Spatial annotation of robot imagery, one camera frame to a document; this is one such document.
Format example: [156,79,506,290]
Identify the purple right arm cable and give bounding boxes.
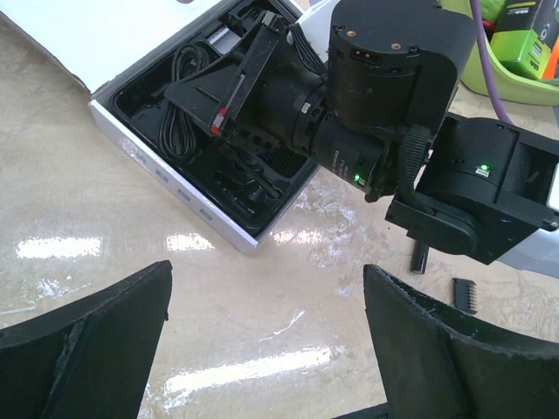
[469,0,516,127]

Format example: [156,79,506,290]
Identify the black power cable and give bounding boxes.
[157,41,219,161]

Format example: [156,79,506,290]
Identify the black comb attachment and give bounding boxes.
[452,278,478,315]

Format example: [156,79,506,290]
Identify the orange razor package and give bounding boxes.
[542,42,559,80]

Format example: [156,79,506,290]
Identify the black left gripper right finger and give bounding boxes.
[363,264,558,418]

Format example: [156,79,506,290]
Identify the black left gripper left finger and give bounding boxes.
[1,260,172,418]

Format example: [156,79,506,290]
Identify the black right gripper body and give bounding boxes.
[165,11,301,140]

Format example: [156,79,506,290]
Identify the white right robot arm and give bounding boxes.
[165,1,558,277]

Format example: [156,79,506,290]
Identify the black razor box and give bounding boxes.
[490,0,558,80]

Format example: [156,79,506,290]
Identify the black cylindrical battery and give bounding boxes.
[410,242,429,275]

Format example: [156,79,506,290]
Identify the white clipper kit box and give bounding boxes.
[0,0,324,254]

